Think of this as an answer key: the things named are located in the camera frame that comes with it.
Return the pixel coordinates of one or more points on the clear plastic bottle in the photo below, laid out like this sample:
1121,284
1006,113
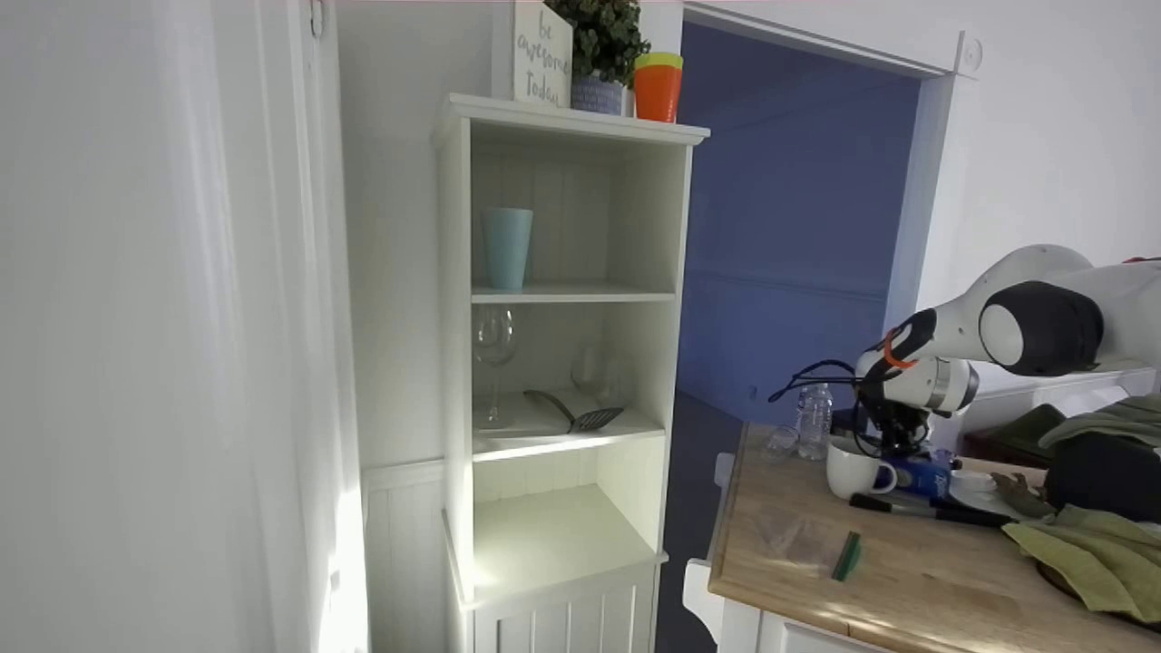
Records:
812,425

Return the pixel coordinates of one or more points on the potted green plant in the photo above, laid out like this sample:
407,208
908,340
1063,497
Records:
598,42

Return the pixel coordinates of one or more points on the olive green cloth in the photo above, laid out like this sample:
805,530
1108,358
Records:
1112,422

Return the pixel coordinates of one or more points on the white door frame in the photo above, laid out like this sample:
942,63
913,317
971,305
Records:
938,181

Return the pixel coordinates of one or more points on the light green cloth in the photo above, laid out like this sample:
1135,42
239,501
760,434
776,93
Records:
1091,558

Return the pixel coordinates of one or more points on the light blue plastic cup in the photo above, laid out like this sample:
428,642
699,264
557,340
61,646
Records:
509,248

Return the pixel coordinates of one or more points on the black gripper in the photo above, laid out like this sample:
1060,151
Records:
896,422

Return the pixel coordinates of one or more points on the white ceramic mug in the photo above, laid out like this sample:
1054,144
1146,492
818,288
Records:
855,472

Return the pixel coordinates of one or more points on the clear ziploc bag green strip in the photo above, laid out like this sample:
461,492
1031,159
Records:
848,558

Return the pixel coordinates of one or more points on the white open shelf cabinet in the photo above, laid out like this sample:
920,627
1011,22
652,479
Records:
457,363

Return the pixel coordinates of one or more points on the white sign with script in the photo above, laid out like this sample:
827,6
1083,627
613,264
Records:
542,56

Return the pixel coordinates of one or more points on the clear wine glass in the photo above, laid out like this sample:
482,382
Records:
496,340

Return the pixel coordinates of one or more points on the orange plastic cup stack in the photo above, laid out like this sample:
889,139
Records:
659,90

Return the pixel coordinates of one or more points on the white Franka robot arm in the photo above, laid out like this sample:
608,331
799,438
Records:
1040,327

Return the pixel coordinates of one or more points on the black rounded object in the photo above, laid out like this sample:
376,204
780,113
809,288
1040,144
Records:
1108,472

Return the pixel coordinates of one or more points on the black marker pen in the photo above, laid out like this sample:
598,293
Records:
929,510

